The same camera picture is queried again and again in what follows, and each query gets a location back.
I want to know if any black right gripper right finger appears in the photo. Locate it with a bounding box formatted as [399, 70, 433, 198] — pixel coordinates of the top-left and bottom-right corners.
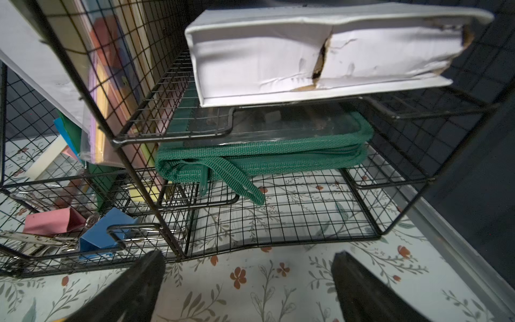
[331, 252, 428, 322]

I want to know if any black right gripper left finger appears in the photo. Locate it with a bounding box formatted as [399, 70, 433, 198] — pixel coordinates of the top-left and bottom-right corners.
[66, 250, 166, 321]

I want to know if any white flat box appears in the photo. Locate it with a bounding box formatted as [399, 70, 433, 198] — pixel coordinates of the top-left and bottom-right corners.
[185, 1, 494, 107]

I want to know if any green zipper pouch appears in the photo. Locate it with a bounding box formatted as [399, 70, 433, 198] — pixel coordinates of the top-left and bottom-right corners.
[155, 111, 374, 205]

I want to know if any colourful folder stack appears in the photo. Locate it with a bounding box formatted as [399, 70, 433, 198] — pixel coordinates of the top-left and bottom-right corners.
[51, 0, 162, 202]

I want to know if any black wire desk organizer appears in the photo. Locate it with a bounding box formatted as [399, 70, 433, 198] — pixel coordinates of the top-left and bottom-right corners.
[1, 1, 514, 278]

